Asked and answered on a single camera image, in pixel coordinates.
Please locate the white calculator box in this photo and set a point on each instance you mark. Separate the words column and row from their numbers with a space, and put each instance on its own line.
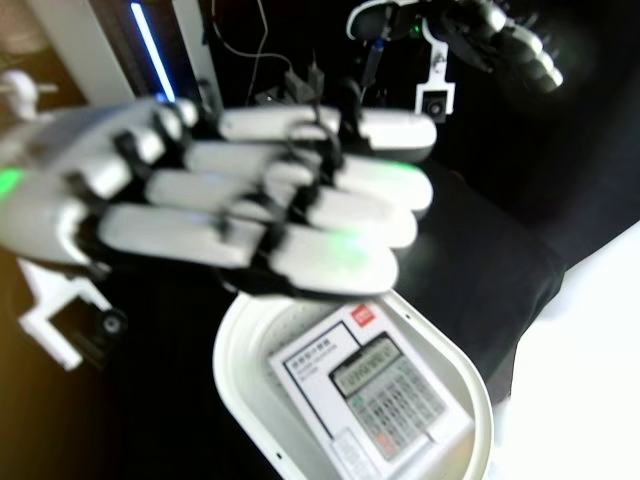
column 360, row 380

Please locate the white dotted plastic tray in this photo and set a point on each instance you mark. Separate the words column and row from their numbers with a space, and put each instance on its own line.
column 235, row 370

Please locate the blue white light strip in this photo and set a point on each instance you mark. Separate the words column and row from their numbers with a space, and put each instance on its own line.
column 152, row 55

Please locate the white robot body column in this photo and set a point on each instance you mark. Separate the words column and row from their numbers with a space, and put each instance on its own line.
column 90, row 50

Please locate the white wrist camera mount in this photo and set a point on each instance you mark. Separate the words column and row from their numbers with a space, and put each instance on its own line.
column 45, row 320
column 435, row 75

